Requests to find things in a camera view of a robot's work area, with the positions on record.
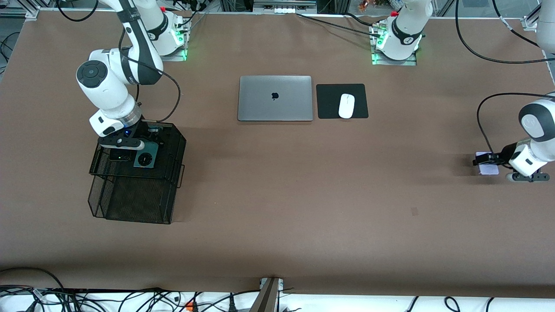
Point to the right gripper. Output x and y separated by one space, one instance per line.
144 128

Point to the dark green smartphone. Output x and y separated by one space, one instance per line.
145 160

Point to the black flip phone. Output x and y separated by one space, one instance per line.
119 156

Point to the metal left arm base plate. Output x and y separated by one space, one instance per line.
407 63

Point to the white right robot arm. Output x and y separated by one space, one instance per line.
104 91

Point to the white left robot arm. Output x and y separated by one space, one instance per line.
540 125

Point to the pale pink phone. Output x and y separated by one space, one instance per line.
488 170

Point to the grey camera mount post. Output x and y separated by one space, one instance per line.
268 297

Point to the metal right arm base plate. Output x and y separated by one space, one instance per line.
177 56

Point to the black mesh two-tier tray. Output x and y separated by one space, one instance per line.
138 190

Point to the black mouse pad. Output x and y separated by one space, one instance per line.
327 102

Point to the silver closed laptop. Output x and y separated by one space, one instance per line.
260 99

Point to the white power strip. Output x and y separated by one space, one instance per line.
284 8

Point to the white computer mouse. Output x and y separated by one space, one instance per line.
346 106

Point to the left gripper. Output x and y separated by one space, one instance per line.
504 155

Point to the aluminium frame rail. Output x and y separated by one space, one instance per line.
32 13

